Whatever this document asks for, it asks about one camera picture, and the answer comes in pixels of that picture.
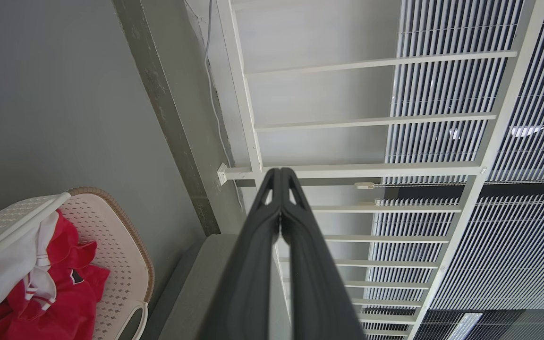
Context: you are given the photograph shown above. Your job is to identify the slatted window blinds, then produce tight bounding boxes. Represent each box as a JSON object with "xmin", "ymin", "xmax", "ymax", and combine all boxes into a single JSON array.
[{"xmin": 362, "ymin": 0, "xmax": 544, "ymax": 340}]

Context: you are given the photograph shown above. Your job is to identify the white metal railing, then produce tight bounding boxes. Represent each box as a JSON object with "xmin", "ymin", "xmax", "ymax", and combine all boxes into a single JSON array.
[{"xmin": 215, "ymin": 0, "xmax": 544, "ymax": 340}]

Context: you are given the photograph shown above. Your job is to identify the red polo shirt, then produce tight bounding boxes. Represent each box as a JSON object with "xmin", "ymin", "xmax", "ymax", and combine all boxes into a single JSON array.
[{"xmin": 0, "ymin": 210, "xmax": 111, "ymax": 340}]

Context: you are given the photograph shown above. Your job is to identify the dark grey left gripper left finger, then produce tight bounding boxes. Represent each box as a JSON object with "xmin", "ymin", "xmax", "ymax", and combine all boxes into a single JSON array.
[{"xmin": 196, "ymin": 168, "xmax": 281, "ymax": 340}]

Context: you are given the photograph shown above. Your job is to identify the raised grey concrete ledge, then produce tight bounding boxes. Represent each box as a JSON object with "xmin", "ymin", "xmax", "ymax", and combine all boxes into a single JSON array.
[{"xmin": 111, "ymin": 0, "xmax": 250, "ymax": 237}]

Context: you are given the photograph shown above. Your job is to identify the thin light grey cable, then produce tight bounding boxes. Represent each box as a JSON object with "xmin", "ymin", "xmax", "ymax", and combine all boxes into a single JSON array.
[{"xmin": 204, "ymin": 0, "xmax": 245, "ymax": 211}]

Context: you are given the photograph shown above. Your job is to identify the white garment with red stripes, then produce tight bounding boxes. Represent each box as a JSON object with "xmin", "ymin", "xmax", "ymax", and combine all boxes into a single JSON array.
[{"xmin": 0, "ymin": 210, "xmax": 60, "ymax": 310}]

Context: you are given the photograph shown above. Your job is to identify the grey fabric sofa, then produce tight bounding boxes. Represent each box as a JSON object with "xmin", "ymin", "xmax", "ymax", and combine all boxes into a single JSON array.
[{"xmin": 141, "ymin": 234, "xmax": 292, "ymax": 340}]

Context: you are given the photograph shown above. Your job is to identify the cream perforated plastic laundry basket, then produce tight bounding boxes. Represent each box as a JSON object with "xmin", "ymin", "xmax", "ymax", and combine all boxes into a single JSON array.
[{"xmin": 0, "ymin": 187, "xmax": 155, "ymax": 340}]

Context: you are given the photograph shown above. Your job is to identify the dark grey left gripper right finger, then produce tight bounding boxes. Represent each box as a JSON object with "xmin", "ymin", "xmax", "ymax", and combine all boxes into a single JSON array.
[{"xmin": 280, "ymin": 168, "xmax": 366, "ymax": 340}]

